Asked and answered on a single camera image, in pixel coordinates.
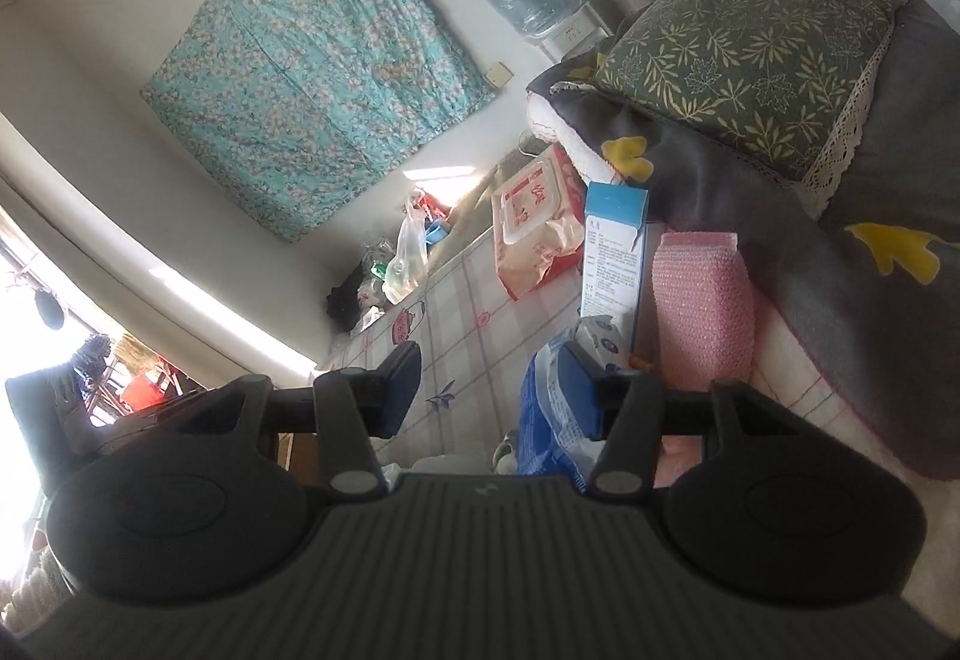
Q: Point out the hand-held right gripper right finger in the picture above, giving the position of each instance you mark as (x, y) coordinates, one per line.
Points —
(579, 394)

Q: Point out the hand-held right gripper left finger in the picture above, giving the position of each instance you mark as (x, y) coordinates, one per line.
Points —
(401, 384)

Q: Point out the blue and white tissue pack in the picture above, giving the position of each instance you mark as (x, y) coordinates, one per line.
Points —
(551, 412)

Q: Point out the blue and white box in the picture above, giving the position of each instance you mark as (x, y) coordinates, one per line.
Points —
(611, 270)

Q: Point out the brown cardboard box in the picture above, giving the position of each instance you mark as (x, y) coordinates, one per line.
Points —
(296, 457)

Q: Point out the pink sponge cloth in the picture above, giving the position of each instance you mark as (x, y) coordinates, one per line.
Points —
(701, 315)

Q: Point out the checked bed mat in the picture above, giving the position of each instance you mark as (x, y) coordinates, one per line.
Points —
(480, 330)

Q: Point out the dark cloth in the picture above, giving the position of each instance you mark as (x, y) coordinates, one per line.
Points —
(341, 307)

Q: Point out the small green bottle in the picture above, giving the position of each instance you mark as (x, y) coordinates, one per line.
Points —
(377, 271)

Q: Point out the clear plastic bag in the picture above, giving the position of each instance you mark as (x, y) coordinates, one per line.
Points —
(405, 255)

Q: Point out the small blue container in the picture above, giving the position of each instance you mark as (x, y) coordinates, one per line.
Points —
(435, 229)

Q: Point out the pink wet wipes pack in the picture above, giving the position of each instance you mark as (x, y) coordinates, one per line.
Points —
(532, 210)

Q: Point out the red bucket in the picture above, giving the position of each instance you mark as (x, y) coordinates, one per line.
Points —
(142, 394)

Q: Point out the grey blanket with yellow leaves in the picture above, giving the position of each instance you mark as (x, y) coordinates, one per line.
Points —
(825, 300)

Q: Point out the white quilted bolster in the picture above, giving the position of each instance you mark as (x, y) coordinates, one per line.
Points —
(555, 120)

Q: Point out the white water dispenser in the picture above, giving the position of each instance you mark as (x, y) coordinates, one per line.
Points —
(574, 34)

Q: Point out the green leaf-print pillow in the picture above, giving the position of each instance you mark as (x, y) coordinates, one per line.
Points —
(750, 30)

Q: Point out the beige wall socket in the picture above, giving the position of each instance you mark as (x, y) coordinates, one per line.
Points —
(498, 76)

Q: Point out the teal floral wall cloth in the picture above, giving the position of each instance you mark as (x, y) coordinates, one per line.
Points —
(300, 67)

